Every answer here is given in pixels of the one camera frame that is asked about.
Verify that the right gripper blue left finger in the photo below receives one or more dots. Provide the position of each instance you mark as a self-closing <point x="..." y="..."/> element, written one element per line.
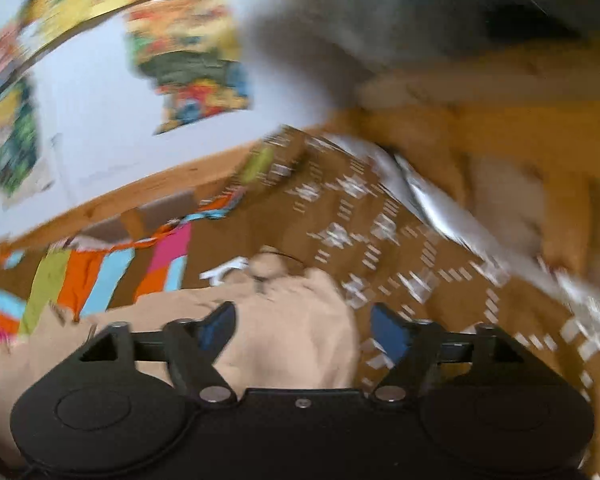
<point x="191" y="349"/>

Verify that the colourful mushroom wall poster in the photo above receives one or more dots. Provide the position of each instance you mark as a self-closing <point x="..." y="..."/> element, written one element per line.
<point x="190" y="53"/>

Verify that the wooden bed headboard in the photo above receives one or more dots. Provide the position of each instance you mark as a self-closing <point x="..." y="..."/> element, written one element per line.
<point x="200" y="178"/>

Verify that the silver foil mat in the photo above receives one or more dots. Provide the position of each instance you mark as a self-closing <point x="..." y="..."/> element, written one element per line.
<point x="438" y="210"/>

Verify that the green anime girl poster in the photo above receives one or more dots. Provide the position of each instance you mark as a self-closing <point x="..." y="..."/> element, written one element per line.
<point x="24" y="168"/>

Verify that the colourful patchwork brown bedsheet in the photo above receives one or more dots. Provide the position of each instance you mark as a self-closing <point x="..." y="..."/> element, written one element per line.
<point x="316" y="207"/>

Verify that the beige hooded zip jacket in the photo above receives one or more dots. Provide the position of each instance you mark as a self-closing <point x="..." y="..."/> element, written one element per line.
<point x="293" y="332"/>

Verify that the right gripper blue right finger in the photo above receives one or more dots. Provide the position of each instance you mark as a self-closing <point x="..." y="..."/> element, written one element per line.
<point x="413" y="348"/>

